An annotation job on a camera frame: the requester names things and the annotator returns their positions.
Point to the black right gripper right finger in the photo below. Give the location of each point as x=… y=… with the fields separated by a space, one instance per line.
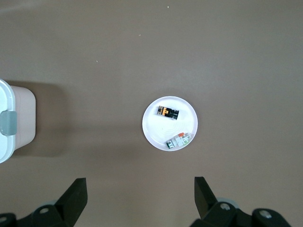
x=204 y=198

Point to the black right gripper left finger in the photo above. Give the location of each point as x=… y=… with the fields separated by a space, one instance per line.
x=73 y=198

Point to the black orange push-button switch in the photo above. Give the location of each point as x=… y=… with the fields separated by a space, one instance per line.
x=167 y=112

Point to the pale pink round plate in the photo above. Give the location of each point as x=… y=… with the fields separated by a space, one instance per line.
x=156 y=132

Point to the white lidded storage box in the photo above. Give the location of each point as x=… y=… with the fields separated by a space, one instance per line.
x=23 y=118

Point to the white switch with green button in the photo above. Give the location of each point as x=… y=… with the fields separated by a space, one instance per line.
x=178 y=141

